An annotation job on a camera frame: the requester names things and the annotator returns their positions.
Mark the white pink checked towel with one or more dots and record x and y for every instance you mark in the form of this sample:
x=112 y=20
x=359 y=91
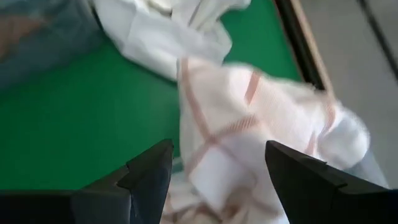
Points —
x=248 y=130

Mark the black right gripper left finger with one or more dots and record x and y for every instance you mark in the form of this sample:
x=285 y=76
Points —
x=149 y=180

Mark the dark grey towel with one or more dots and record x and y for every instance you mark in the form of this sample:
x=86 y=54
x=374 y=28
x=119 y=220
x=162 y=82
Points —
x=68 y=37

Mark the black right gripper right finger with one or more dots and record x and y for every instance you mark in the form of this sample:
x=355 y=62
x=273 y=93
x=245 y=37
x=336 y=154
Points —
x=301 y=180

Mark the large clear plastic bin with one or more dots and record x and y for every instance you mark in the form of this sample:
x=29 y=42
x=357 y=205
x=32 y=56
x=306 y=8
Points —
x=46 y=68

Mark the plain white towel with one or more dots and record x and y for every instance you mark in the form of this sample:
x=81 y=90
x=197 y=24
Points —
x=161 y=34

